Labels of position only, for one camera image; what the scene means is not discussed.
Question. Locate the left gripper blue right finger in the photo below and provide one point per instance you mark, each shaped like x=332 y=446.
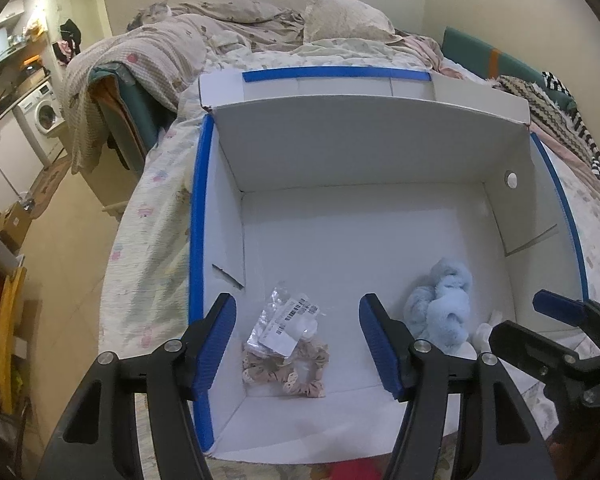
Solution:
x=389 y=342

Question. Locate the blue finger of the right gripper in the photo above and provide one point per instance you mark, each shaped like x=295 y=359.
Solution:
x=559 y=308

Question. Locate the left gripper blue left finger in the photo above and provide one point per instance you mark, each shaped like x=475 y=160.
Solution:
x=205 y=342

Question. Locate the light blue fluffy plush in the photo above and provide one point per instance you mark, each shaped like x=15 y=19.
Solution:
x=439 y=310

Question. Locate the beige frilly scrunchie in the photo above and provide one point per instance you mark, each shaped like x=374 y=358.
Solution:
x=299 y=375

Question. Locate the clear bag with label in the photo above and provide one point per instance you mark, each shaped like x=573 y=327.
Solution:
x=284 y=322

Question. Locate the white fluffy plush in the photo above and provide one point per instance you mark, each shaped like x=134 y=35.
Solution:
x=478 y=341

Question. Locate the pink heart plush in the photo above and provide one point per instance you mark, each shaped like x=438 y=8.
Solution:
x=361 y=469

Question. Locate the white cartoon print bedsheet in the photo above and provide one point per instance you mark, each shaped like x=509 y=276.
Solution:
x=146 y=293

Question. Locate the blue and white cardboard box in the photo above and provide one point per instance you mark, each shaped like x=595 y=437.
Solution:
x=337 y=181

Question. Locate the black white striped cloth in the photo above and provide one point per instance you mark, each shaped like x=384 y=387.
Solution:
x=575 y=144

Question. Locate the yellow wooden chair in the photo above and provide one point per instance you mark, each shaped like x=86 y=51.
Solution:
x=12 y=285

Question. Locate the cardboard box on floor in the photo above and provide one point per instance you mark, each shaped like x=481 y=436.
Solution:
x=14 y=225

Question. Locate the brown floor mat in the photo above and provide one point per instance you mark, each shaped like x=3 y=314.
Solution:
x=47 y=183

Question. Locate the green headboard cushion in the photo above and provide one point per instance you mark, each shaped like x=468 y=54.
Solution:
x=489 y=63

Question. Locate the white lower cabinets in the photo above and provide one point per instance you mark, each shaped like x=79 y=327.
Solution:
x=19 y=164

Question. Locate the white washing machine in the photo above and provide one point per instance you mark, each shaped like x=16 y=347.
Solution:
x=40 y=117

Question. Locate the cream textured pillow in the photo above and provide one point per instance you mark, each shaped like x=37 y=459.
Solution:
x=346 y=19

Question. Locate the grey brown duvet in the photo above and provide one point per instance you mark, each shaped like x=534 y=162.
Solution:
x=265 y=25

